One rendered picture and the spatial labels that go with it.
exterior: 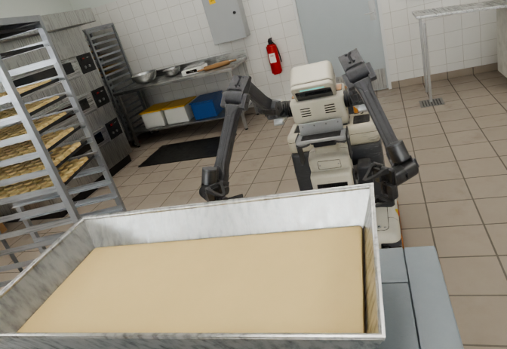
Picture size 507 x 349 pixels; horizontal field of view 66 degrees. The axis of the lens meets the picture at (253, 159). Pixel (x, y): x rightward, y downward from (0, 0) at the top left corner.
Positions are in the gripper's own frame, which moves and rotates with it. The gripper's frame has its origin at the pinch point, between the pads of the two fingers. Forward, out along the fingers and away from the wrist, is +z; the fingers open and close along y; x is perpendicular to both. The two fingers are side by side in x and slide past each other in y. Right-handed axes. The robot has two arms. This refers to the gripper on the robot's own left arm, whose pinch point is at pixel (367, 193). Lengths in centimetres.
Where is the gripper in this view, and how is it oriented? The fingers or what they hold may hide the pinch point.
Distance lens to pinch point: 127.3
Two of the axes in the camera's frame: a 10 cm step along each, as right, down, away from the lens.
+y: 2.5, 8.9, 3.8
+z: -8.4, 4.0, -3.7
